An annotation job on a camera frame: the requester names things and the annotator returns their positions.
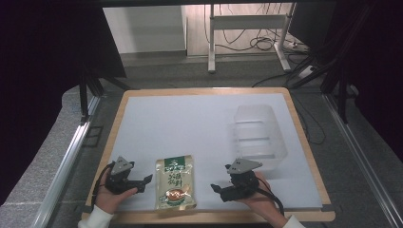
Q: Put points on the white metal desk frame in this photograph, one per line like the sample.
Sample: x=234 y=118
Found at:
x=247 y=22

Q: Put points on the aluminium rail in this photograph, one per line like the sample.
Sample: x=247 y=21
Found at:
x=358 y=155
x=63 y=164

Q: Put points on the black metal stand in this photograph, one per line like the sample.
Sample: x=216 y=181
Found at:
x=85 y=95
x=340 y=85

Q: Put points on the dark curtain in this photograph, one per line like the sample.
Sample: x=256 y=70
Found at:
x=374 y=63
x=47 y=79

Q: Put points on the clear plastic container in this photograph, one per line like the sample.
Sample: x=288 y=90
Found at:
x=258 y=136

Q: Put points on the white wall panel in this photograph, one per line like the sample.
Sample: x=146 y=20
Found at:
x=144 y=30

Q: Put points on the green and cream seasoning packet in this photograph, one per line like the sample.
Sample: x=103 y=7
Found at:
x=175 y=183

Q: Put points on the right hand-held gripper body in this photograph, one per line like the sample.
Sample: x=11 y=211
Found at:
x=244 y=183

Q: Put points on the white table mat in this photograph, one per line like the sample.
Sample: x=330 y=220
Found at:
x=190 y=126

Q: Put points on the person's right hand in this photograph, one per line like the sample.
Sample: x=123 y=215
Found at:
x=262 y=202

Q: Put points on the white power strip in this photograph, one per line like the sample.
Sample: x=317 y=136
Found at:
x=306 y=71
x=299 y=46

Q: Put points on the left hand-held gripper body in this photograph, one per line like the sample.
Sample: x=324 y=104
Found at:
x=118 y=183

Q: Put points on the person's left hand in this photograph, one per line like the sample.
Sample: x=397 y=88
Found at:
x=109 y=198

